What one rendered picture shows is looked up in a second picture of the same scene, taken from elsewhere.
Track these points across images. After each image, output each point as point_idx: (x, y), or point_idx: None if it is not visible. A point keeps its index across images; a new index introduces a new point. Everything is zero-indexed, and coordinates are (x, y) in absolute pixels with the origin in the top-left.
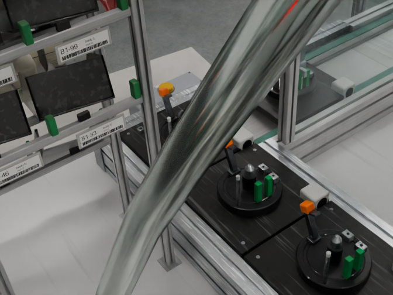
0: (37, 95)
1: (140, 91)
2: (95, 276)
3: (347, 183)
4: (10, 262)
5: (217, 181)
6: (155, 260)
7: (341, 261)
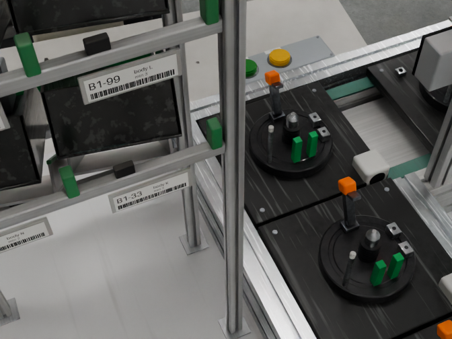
0: (58, 120)
1: (223, 135)
2: (130, 325)
3: None
4: (27, 277)
5: (322, 231)
6: (215, 319)
7: None
